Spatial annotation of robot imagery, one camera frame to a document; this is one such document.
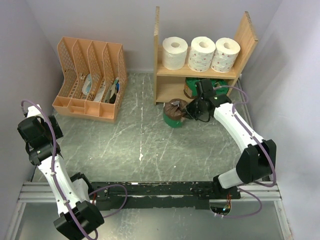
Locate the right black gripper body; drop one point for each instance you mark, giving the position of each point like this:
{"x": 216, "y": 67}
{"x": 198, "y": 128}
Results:
{"x": 194, "y": 109}

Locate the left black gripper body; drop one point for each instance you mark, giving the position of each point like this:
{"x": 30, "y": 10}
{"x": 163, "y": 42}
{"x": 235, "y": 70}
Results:
{"x": 57, "y": 133}

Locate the green roll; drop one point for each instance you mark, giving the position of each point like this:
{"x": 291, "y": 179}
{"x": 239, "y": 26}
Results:
{"x": 190, "y": 90}
{"x": 217, "y": 85}

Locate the brown roll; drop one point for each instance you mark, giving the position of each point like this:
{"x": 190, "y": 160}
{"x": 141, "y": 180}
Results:
{"x": 174, "y": 112}

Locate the white roll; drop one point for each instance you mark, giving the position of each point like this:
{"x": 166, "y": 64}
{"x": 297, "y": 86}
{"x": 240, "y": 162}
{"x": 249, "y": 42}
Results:
{"x": 225, "y": 55}
{"x": 201, "y": 54}
{"x": 174, "y": 53}

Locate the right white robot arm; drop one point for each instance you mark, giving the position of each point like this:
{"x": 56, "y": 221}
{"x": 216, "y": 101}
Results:
{"x": 258, "y": 155}

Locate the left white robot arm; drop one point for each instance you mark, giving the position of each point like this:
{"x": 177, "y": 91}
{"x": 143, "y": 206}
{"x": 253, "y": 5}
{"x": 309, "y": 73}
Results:
{"x": 78, "y": 217}

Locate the wooden two-tier shelf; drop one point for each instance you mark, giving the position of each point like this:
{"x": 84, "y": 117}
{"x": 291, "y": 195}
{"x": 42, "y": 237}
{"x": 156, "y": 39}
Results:
{"x": 170, "y": 84}

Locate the stationery in organizer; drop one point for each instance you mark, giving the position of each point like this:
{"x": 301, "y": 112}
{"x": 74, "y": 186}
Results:
{"x": 111, "y": 93}

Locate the orange plastic file organizer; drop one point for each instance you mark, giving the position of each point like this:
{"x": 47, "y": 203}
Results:
{"x": 103, "y": 61}

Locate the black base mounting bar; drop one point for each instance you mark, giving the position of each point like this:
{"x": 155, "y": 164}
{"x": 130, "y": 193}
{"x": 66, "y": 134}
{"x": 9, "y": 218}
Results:
{"x": 200, "y": 195}

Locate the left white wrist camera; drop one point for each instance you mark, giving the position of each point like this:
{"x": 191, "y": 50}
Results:
{"x": 32, "y": 111}

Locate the aluminium rail frame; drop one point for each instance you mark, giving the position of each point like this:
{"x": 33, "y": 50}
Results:
{"x": 258, "y": 214}

